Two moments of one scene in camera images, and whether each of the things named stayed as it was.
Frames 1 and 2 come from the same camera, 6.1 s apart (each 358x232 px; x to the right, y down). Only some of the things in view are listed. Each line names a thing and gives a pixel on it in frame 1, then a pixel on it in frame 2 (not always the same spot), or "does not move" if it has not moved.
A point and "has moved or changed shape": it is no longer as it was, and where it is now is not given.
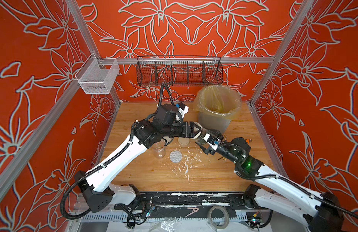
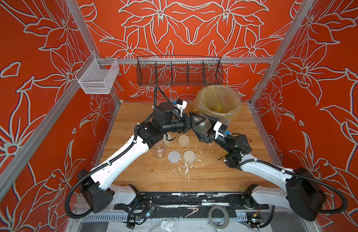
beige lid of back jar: (184, 140) does not move
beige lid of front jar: (197, 136) has moved or changed shape
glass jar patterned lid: (159, 149) does not move
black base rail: (149, 201) does not move
